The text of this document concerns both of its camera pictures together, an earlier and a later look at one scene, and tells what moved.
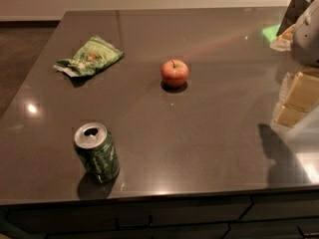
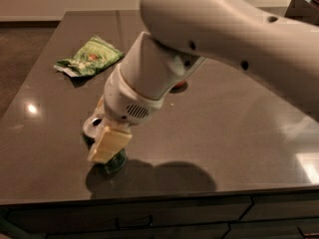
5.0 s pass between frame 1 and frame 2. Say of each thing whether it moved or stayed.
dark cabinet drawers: stayed
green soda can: moved
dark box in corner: stayed
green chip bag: stayed
